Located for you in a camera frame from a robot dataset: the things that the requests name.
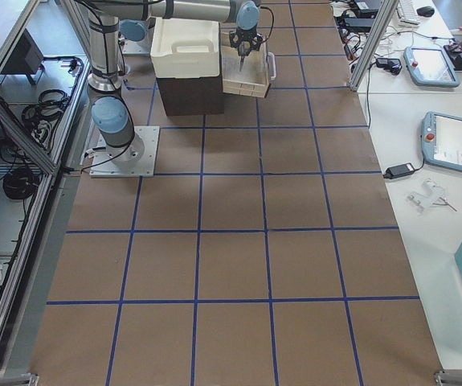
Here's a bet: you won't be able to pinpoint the dark brown drawer cabinet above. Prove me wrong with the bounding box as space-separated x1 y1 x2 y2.
157 76 224 117

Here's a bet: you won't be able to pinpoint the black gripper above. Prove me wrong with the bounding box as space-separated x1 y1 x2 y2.
229 28 264 52

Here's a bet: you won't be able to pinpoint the wooden drawer with white handle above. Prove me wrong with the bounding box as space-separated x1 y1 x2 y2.
220 31 276 98

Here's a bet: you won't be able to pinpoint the orange grey handled scissors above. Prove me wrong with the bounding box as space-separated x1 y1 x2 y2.
237 42 251 72

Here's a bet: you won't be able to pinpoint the far teach pendant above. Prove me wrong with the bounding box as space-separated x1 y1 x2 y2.
403 47 460 88

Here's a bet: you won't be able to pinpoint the white plastic tray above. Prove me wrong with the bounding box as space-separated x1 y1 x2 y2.
150 18 220 79

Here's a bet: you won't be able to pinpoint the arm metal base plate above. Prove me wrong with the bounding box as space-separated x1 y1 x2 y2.
88 126 160 178
122 39 151 56

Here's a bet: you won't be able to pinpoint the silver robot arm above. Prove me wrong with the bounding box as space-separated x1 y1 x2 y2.
80 1 264 162

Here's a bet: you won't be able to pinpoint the black monitor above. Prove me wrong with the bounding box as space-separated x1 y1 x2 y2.
0 29 44 85

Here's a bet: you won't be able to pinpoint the black computer mouse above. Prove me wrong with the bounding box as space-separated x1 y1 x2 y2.
416 6 435 18

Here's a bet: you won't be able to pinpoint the aluminium frame post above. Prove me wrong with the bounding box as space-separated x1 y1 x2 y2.
349 0 398 92

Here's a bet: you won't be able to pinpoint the teach pendant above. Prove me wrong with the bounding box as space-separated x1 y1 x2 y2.
421 112 462 173
403 47 460 88

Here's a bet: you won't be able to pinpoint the near teach pendant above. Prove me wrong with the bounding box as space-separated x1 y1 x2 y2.
421 112 462 173

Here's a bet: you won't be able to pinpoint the coiled black cables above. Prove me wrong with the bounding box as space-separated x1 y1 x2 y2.
20 88 71 133

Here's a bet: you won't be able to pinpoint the clear plastic bracket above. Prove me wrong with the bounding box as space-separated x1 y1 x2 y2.
407 179 448 214

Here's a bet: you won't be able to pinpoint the black power adapter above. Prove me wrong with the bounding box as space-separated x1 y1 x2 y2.
382 162 415 180

